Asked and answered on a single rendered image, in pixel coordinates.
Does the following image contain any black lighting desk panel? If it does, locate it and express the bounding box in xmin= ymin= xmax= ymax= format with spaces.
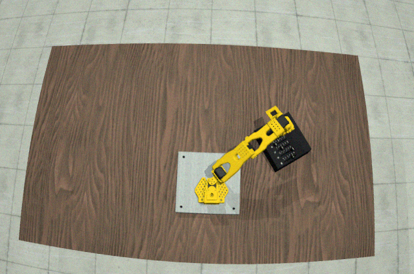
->
xmin=263 ymin=112 xmax=311 ymax=172

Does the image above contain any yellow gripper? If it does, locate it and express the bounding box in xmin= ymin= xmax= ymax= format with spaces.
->
xmin=266 ymin=106 xmax=294 ymax=136

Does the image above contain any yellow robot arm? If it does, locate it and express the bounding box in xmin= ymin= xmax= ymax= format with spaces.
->
xmin=195 ymin=112 xmax=292 ymax=203

